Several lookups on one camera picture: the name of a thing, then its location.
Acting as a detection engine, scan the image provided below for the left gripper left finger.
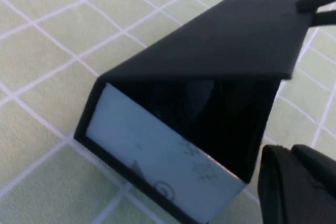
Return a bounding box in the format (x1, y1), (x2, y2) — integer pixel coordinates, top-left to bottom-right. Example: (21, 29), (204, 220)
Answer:
(258, 144), (336, 224)

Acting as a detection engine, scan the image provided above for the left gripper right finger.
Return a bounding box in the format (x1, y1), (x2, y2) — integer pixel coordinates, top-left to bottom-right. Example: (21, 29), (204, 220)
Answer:
(290, 143), (336, 190)

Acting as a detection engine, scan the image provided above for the green white-grid tablecloth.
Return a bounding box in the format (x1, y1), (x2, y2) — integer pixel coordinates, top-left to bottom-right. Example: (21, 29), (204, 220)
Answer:
(0, 0), (336, 224)

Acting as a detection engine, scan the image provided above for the black printed glasses case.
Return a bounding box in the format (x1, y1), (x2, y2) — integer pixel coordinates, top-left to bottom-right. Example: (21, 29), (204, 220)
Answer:
(73, 0), (316, 224)

